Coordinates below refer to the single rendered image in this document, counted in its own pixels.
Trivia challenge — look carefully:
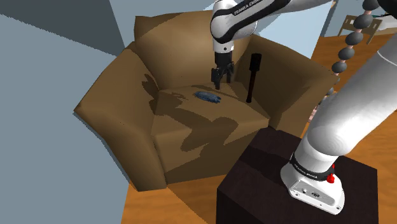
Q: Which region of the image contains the dark grey beaded pole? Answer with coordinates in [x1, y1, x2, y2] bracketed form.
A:
[309, 0, 381, 125]

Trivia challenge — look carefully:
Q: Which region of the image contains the blue oblong toy figure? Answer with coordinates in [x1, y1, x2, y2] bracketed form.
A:
[193, 90, 223, 104]

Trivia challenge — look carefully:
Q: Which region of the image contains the brown armchair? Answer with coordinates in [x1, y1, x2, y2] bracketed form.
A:
[73, 10, 340, 192]

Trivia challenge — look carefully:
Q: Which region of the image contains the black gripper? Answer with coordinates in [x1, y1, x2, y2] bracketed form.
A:
[211, 52, 235, 91]

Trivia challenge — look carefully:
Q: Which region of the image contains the dark robot stand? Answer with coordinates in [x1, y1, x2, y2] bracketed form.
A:
[216, 126, 379, 224]

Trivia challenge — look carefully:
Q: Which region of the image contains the wooden chair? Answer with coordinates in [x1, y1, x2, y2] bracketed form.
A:
[337, 14, 384, 45]

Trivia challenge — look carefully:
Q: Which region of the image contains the black long-handled brush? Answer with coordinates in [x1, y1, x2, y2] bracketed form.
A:
[245, 53, 263, 104]

